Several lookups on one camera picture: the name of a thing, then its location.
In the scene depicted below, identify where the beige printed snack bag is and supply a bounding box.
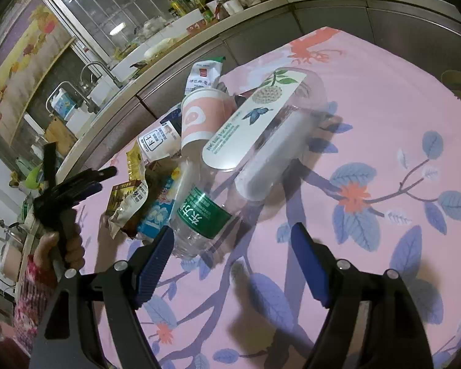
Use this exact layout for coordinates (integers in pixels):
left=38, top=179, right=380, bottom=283
left=106, top=180, right=149, bottom=239

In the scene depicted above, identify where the yellow foil snack packet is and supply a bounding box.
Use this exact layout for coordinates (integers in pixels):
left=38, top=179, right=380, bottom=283
left=126, top=146, right=145, bottom=182

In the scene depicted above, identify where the clear bottle green label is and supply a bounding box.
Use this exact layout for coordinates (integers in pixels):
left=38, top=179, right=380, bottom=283
left=170, top=158, right=248, bottom=260

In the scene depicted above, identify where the pink paper cup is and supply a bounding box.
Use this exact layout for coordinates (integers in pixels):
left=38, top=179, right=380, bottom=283
left=180, top=88, right=237, bottom=149

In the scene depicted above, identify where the clear plastic container white label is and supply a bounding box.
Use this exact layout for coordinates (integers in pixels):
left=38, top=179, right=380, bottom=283
left=201, top=67, right=327, bottom=202

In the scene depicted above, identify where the white green snack bag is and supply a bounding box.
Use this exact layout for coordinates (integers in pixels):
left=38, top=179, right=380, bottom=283
left=185, top=56, right=226, bottom=95

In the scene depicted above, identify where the chrome kitchen faucet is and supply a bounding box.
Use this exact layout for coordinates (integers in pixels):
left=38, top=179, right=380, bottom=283
left=78, top=60, right=124, bottom=89

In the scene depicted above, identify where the barred kitchen window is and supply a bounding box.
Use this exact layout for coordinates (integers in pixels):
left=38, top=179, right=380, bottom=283
left=52, top=0, right=178, bottom=59

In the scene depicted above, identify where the person left hand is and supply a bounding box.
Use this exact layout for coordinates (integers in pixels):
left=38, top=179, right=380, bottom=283
left=33, top=224, right=85, bottom=271

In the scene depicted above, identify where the leaning wooden board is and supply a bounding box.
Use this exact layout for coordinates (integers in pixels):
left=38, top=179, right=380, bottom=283
left=45, top=117, right=77, bottom=157

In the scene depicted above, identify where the blue white detergent jug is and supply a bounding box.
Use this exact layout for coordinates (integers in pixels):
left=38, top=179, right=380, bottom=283
left=50, top=88, right=76, bottom=122

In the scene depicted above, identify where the pink floral tablecloth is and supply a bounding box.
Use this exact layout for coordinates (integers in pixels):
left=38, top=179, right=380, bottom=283
left=72, top=26, right=461, bottom=369

